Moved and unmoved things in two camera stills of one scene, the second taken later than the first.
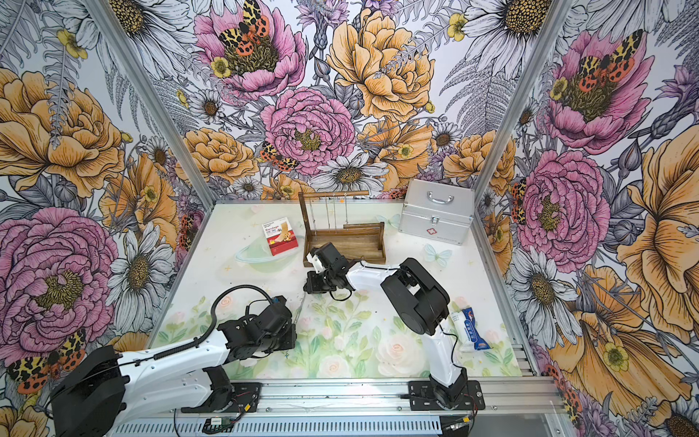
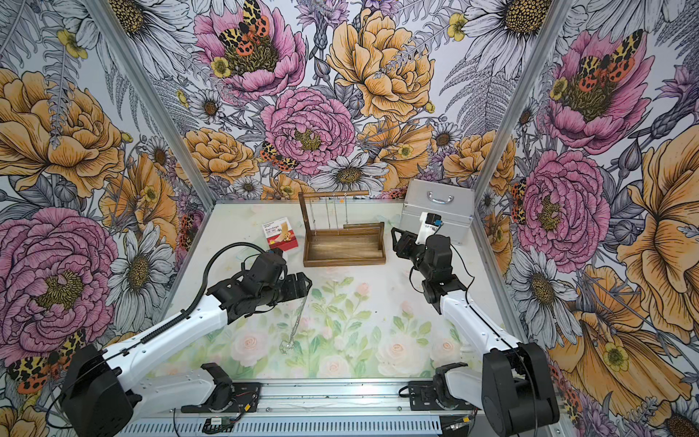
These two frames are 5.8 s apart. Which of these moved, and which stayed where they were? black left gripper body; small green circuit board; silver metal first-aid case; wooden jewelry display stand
Moved: black left gripper body
Stayed: silver metal first-aid case; wooden jewelry display stand; small green circuit board
